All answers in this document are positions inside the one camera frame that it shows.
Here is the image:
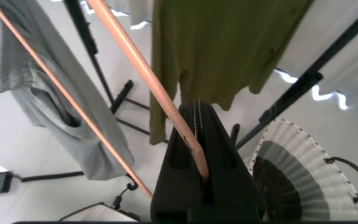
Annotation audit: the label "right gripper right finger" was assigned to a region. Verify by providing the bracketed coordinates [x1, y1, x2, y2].
[196, 100, 267, 223]

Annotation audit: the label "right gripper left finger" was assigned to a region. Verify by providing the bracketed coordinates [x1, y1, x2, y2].
[150, 104, 204, 223]

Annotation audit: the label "pink clothes hanger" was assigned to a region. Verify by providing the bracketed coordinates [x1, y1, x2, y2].
[0, 0, 210, 200]

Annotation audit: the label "pale grey shorts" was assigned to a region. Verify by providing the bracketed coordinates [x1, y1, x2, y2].
[0, 0, 135, 181]

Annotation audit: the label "green printed shirt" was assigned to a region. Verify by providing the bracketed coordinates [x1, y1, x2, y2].
[149, 0, 313, 146]

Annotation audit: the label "white laundry basket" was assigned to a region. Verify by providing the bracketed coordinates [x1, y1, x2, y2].
[247, 118, 358, 222]

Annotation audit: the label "black clothes rack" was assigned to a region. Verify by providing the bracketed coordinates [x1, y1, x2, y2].
[62, 0, 358, 150]

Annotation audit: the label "black cable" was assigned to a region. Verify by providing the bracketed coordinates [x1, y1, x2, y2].
[57, 174, 142, 222]
[12, 170, 85, 183]

